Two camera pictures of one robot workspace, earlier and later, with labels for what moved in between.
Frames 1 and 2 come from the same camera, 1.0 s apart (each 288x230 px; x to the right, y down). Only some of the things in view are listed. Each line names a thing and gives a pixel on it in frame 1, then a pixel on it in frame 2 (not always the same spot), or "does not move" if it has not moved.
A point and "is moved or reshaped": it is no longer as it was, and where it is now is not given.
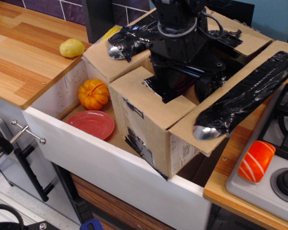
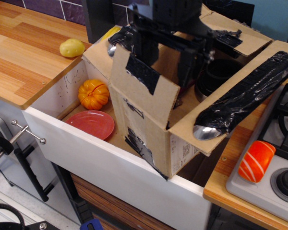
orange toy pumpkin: x=93 y=94 does not move
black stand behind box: x=100 y=14 does not move
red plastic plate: x=97 y=123 does not move
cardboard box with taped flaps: x=171 y=134 is moved or reshaped
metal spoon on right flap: x=205 y=132 does not move
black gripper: x=190 y=51 to x=197 y=46
